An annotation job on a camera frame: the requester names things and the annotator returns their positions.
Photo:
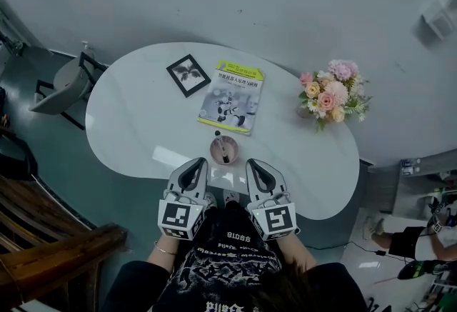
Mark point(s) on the yellow-green edged book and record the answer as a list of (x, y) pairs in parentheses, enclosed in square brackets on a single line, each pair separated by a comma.
[(233, 96)]

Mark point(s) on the grey cabinet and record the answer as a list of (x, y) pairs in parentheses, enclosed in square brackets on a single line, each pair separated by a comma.
[(400, 189)]

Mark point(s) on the person's left shoe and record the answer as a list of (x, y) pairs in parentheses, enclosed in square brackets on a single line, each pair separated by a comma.
[(211, 200)]

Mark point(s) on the person's left forearm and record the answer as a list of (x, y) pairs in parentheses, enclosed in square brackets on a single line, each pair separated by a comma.
[(162, 255)]

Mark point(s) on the black and white marker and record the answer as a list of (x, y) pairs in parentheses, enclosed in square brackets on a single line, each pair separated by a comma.
[(223, 151)]

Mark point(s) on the black printed t-shirt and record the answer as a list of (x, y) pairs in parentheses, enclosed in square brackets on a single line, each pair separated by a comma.
[(221, 264)]

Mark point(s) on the black picture frame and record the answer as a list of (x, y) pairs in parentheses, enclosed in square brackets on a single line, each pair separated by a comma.
[(188, 75)]

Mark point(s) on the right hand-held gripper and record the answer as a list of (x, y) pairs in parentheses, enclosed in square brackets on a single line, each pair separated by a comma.
[(276, 219)]

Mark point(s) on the pink pen holder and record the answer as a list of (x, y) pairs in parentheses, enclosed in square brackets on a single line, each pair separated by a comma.
[(233, 151)]

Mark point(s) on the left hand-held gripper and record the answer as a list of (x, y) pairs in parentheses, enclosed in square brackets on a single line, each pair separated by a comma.
[(175, 216)]

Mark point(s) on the person's right shoe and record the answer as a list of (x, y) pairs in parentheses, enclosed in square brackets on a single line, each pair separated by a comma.
[(231, 195)]

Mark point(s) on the person's right forearm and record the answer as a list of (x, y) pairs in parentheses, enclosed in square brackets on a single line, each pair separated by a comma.
[(298, 250)]

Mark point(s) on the person's shoe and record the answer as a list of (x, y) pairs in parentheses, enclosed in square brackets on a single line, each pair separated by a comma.
[(211, 200), (231, 195)]

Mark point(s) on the pastel flower bouquet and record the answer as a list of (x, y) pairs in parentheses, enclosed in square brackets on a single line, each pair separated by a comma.
[(330, 96)]

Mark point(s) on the grey chair with black frame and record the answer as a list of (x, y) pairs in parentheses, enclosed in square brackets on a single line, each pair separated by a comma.
[(69, 84)]

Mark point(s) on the white wall box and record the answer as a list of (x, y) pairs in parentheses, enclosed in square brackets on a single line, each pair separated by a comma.
[(437, 23)]

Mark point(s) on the brown wooden furniture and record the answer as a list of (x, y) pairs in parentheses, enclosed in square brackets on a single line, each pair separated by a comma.
[(53, 253)]

